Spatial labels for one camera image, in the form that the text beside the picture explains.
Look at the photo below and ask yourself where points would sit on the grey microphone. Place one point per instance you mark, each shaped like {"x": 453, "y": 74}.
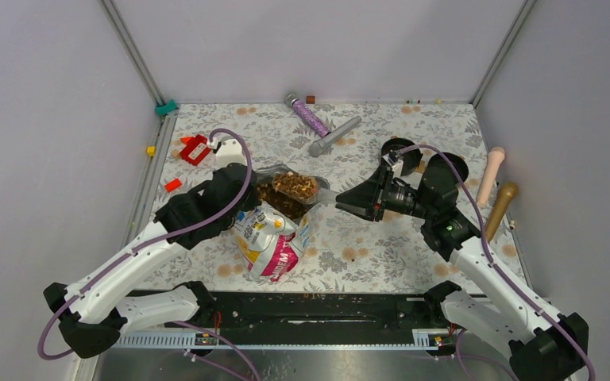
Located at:
{"x": 318, "y": 147}

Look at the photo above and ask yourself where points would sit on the red toy block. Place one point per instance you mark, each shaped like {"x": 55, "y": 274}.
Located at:
{"x": 196, "y": 150}

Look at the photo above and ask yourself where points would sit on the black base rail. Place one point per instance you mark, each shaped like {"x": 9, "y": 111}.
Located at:
{"x": 320, "y": 319}

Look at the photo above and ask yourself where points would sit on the left black pet bowl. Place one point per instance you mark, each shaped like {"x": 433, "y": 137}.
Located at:
{"x": 411, "y": 159}

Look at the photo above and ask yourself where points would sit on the floral table mat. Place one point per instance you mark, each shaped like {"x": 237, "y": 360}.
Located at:
{"x": 346, "y": 254}

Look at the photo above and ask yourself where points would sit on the teal corner clip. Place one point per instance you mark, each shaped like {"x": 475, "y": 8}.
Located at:
{"x": 166, "y": 108}

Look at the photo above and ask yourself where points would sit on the purple glitter microphone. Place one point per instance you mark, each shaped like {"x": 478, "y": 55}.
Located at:
{"x": 306, "y": 115}

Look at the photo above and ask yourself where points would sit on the pet food kibble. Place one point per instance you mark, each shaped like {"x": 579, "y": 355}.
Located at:
{"x": 299, "y": 187}

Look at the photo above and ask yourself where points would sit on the black pet bowl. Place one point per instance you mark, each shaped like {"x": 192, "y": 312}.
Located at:
{"x": 449, "y": 160}
{"x": 411, "y": 159}

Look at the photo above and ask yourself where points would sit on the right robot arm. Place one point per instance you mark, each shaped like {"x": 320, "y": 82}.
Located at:
{"x": 539, "y": 341}

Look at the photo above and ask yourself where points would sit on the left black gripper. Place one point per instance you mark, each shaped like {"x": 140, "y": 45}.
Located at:
{"x": 253, "y": 201}

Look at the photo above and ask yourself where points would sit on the cat food bag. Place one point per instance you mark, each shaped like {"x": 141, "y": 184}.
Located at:
{"x": 272, "y": 243}

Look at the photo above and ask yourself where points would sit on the clear plastic scoop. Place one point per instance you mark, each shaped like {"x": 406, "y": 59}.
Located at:
{"x": 325, "y": 195}

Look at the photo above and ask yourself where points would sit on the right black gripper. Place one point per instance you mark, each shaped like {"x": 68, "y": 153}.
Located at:
{"x": 370, "y": 198}

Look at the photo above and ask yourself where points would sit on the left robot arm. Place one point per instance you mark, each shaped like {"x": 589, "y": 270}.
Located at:
{"x": 94, "y": 313}

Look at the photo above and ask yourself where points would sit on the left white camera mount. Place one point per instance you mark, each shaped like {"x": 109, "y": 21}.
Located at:
{"x": 227, "y": 151}

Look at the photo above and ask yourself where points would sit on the gold microphone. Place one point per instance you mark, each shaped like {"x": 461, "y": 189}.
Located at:
{"x": 505, "y": 196}

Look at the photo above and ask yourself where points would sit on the right black pet bowl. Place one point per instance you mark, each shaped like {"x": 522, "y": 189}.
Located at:
{"x": 449, "y": 160}

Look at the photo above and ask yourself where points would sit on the small orange block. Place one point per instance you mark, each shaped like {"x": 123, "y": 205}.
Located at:
{"x": 173, "y": 185}

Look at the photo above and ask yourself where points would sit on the pink microphone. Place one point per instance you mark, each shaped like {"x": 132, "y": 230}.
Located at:
{"x": 495, "y": 158}

